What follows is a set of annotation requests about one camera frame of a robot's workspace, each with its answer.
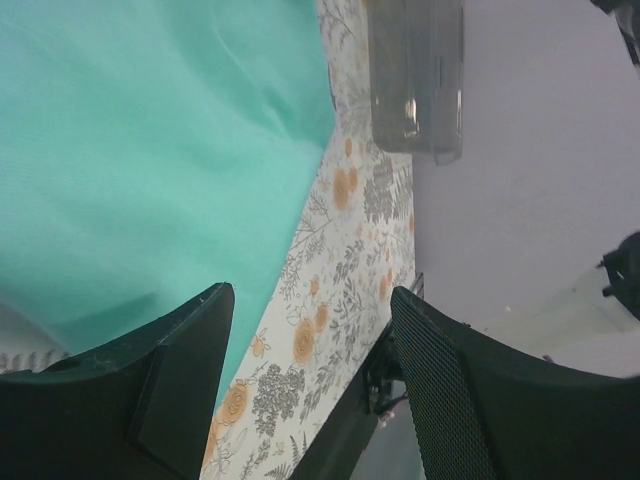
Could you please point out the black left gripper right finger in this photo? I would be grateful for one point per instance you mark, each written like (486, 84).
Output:
(483, 410)

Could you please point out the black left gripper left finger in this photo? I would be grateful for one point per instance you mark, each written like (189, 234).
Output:
(137, 407)

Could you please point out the teal green t-shirt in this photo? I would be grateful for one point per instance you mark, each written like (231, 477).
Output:
(150, 149)

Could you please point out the floral patterned table mat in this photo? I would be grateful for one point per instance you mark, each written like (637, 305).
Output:
(353, 244)

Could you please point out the clear plastic bin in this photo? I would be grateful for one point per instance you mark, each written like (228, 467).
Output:
(416, 68)

